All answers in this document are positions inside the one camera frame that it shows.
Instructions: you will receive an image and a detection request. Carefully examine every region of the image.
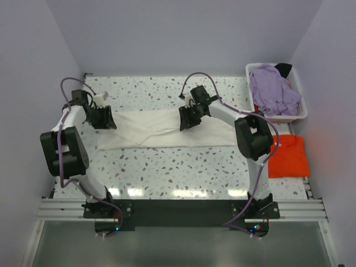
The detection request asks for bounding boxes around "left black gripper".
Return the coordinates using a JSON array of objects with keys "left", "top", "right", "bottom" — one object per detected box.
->
[{"left": 85, "top": 105, "right": 117, "bottom": 130}]

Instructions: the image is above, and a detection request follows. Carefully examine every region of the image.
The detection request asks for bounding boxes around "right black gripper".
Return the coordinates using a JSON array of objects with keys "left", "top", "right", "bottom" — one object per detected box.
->
[{"left": 179, "top": 105, "right": 205, "bottom": 132}]

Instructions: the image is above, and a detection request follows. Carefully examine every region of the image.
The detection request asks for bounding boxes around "white t shirt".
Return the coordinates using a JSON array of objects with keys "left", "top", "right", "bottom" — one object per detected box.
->
[{"left": 98, "top": 110, "right": 237, "bottom": 151}]

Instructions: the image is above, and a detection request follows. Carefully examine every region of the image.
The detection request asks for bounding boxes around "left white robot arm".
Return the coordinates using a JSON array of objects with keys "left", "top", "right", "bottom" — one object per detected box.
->
[{"left": 40, "top": 90, "right": 122, "bottom": 220}]

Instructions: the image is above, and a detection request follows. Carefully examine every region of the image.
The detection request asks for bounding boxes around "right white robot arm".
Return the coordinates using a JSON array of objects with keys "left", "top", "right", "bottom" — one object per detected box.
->
[{"left": 179, "top": 86, "right": 274, "bottom": 224}]

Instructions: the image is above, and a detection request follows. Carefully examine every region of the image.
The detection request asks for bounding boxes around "lilac t shirt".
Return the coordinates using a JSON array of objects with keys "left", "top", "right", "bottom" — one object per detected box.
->
[{"left": 249, "top": 64, "right": 301, "bottom": 117}]

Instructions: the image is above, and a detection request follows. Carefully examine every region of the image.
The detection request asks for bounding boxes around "folded orange t shirt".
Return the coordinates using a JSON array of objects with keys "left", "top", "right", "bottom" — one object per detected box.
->
[{"left": 268, "top": 135, "right": 310, "bottom": 179}]

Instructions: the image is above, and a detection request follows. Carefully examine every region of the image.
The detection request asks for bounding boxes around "black garment in basket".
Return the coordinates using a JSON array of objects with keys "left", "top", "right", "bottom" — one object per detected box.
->
[{"left": 274, "top": 63, "right": 293, "bottom": 79}]

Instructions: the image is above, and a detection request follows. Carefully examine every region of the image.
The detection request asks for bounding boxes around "white laundry basket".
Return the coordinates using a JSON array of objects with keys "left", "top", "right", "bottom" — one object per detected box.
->
[{"left": 245, "top": 63, "right": 308, "bottom": 123}]

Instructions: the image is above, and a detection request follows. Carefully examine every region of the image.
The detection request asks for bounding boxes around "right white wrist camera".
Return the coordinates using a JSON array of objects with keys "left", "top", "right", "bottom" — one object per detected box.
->
[{"left": 183, "top": 93, "right": 195, "bottom": 107}]

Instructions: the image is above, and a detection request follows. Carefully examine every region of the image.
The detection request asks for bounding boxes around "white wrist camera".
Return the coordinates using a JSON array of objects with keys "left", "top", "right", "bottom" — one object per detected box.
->
[
  {"left": 183, "top": 93, "right": 195, "bottom": 107},
  {"left": 93, "top": 92, "right": 108, "bottom": 108}
]

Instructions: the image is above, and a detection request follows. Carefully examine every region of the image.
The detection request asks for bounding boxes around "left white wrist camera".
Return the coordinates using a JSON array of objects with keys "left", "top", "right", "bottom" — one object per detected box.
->
[{"left": 93, "top": 92, "right": 108, "bottom": 108}]

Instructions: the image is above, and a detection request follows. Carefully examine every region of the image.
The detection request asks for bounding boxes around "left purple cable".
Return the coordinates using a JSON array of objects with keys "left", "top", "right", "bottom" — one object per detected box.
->
[{"left": 57, "top": 77, "right": 125, "bottom": 238}]

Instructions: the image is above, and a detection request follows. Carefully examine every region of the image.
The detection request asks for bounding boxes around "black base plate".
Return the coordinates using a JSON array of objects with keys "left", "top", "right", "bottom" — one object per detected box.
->
[{"left": 82, "top": 199, "right": 280, "bottom": 233}]

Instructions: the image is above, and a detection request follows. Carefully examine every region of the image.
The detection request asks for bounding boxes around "aluminium rail frame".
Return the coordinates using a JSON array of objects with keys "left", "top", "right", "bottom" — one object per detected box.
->
[{"left": 36, "top": 177, "right": 330, "bottom": 223}]

